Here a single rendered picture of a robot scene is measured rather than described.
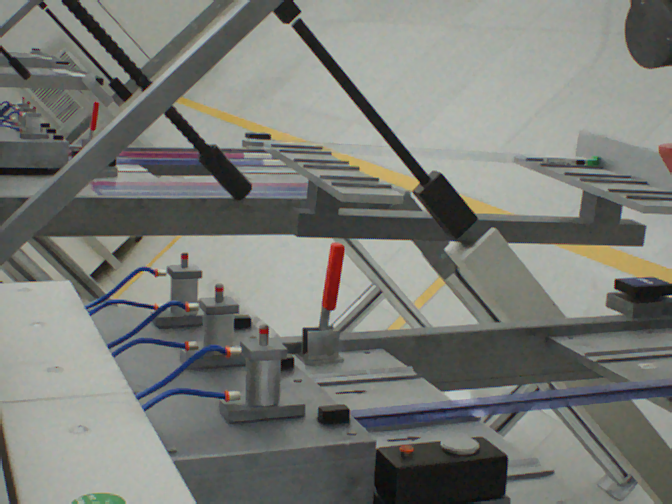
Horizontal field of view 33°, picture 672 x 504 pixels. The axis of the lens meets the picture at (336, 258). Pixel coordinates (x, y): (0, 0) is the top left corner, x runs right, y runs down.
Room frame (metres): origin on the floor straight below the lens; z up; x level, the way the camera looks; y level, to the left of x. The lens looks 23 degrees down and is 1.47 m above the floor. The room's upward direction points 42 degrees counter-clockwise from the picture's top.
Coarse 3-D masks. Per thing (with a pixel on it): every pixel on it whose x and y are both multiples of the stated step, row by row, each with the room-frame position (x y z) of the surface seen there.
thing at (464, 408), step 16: (624, 384) 0.77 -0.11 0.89; (640, 384) 0.77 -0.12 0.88; (656, 384) 0.77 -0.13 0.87; (464, 400) 0.76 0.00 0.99; (480, 400) 0.76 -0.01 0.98; (496, 400) 0.75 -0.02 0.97; (512, 400) 0.75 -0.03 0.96; (528, 400) 0.75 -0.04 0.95; (544, 400) 0.75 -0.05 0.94; (560, 400) 0.76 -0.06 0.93; (576, 400) 0.76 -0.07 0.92; (592, 400) 0.76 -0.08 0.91; (608, 400) 0.76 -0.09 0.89; (624, 400) 0.76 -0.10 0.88; (352, 416) 0.74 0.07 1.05; (368, 416) 0.74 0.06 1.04; (384, 416) 0.74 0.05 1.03; (400, 416) 0.74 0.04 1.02; (416, 416) 0.74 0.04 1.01; (432, 416) 0.74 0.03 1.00; (448, 416) 0.75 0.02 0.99; (464, 416) 0.75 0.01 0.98
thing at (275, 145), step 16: (256, 144) 1.37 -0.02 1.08; (272, 144) 1.37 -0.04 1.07; (288, 144) 1.38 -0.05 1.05; (304, 144) 1.38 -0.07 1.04; (320, 144) 1.38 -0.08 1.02; (336, 144) 1.38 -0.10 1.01; (352, 144) 1.39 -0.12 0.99; (480, 160) 1.39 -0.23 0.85; (496, 160) 1.39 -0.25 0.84; (512, 160) 1.39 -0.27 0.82; (528, 160) 1.39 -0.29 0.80; (544, 160) 1.39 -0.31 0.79; (592, 160) 1.39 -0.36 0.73
